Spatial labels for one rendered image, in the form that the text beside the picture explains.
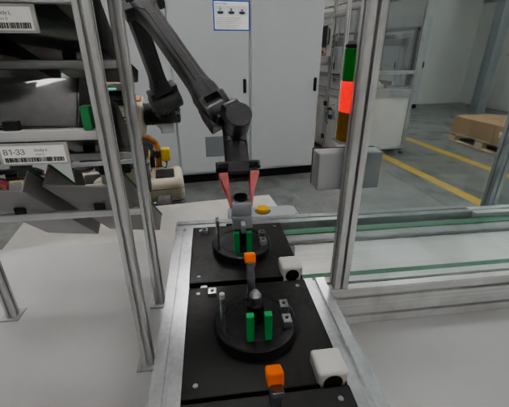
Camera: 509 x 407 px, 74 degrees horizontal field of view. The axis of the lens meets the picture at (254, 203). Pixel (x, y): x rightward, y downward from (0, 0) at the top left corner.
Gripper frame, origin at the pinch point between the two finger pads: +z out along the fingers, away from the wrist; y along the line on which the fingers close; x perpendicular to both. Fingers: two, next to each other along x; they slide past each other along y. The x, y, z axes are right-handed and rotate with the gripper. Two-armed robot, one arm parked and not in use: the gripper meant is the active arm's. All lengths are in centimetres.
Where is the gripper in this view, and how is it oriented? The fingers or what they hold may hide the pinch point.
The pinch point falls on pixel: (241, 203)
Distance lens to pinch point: 76.0
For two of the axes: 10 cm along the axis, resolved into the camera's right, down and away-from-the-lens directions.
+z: 1.0, 9.6, -2.7
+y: 9.9, -0.7, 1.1
